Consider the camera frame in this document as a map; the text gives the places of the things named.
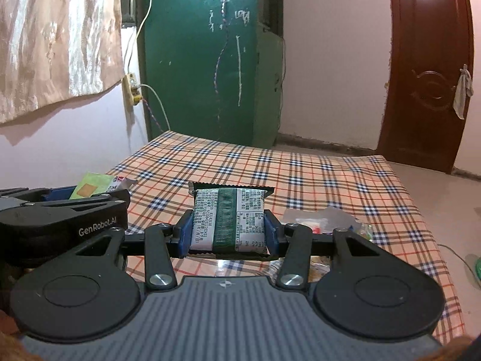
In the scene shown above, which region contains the brown wooden door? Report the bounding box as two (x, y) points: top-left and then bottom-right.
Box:
(376, 0), (475, 175)

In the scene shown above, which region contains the dark green snack packet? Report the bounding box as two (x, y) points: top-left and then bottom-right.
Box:
(188, 181), (276, 260)

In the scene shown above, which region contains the white floor cable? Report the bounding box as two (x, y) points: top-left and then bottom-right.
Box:
(438, 244), (481, 282)

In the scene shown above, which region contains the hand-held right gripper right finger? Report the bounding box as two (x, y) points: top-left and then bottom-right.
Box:
(263, 211), (406, 290)

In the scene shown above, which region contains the white charging cable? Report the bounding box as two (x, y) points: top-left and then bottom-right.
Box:
(139, 84), (170, 131)

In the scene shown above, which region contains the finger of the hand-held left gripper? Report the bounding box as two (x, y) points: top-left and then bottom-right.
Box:
(0, 186), (78, 202)
(20, 190), (131, 214)

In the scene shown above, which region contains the light green snack packet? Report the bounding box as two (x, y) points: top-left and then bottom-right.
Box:
(69, 172), (115, 200)

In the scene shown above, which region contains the red white snack packet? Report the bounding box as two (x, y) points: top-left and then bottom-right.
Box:
(107, 175), (136, 193)

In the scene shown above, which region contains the cream power strip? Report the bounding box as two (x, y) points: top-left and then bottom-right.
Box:
(122, 72), (142, 106)

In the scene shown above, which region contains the beige patterned curtain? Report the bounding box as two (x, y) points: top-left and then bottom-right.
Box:
(0, 0), (126, 125)

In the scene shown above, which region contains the braided cable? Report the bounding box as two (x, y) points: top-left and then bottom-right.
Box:
(141, 98), (158, 132)

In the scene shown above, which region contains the white cloth on door handle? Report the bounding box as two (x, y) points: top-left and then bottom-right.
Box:
(452, 65), (474, 120)

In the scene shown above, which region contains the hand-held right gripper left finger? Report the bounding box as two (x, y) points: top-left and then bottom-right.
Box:
(75, 211), (196, 290)

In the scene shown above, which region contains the green cabinet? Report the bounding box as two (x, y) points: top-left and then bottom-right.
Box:
(136, 0), (287, 149)

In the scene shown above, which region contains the clear plastic candy packet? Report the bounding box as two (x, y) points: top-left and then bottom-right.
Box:
(282, 207), (374, 241)

